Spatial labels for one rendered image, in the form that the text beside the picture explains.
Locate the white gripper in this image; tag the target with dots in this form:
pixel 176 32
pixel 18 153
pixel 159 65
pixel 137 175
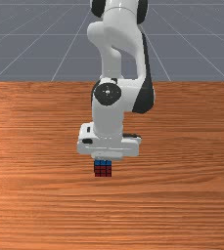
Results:
pixel 108 147

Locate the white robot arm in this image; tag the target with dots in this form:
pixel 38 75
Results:
pixel 121 49

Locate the many-coloured puzzle cube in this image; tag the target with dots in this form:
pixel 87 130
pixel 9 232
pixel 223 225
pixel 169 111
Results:
pixel 103 169

